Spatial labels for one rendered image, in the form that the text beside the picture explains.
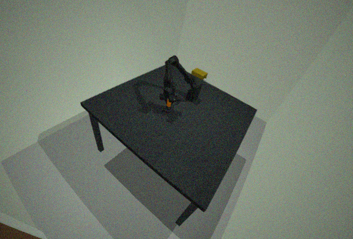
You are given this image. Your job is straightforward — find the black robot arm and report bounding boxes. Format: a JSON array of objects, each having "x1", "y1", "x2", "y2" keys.
[{"x1": 163, "y1": 55, "x2": 197, "y2": 102}]

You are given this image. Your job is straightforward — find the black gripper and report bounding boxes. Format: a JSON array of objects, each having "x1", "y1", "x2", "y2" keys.
[{"x1": 159, "y1": 94, "x2": 181, "y2": 104}]

